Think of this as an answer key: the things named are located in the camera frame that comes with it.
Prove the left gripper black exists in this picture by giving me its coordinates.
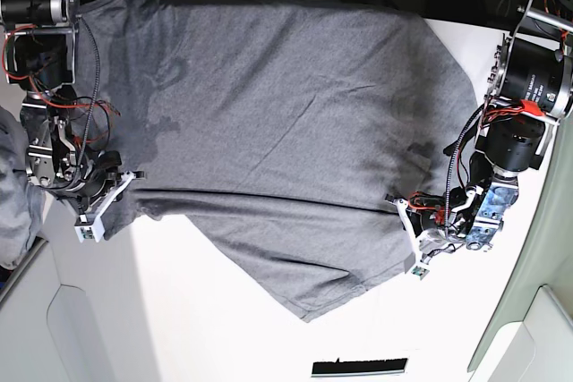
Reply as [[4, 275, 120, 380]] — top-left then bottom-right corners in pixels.
[[384, 191, 466, 267]]

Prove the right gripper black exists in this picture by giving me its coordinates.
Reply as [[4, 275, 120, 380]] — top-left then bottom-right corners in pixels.
[[57, 150, 145, 225]]

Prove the grey t-shirt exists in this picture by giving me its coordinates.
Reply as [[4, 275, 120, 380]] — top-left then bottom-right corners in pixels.
[[75, 0, 476, 321]]

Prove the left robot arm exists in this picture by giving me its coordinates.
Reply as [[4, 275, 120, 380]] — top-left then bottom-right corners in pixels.
[[388, 0, 572, 277]]

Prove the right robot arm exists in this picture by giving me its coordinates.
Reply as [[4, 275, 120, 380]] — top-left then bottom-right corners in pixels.
[[1, 0, 144, 240]]

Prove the grey clothes pile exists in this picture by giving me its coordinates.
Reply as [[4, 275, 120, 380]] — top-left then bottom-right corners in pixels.
[[1, 109, 45, 270]]

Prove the white bin left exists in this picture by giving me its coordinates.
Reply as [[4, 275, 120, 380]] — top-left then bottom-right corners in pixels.
[[1, 241, 116, 381]]

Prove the white bin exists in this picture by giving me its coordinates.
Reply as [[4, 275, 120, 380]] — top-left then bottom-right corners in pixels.
[[1, 241, 116, 381], [470, 285, 572, 381]]

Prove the white bin right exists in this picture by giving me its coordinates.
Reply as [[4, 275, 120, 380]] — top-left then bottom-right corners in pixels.
[[470, 285, 572, 381]]

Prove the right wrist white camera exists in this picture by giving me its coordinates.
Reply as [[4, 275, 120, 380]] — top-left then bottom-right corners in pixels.
[[74, 214, 105, 243]]

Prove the wrist white camera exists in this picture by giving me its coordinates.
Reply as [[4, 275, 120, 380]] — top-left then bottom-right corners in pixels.
[[74, 214, 105, 243], [409, 264, 430, 280]]

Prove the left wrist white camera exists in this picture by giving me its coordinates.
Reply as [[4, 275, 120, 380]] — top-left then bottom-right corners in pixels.
[[409, 264, 430, 280]]

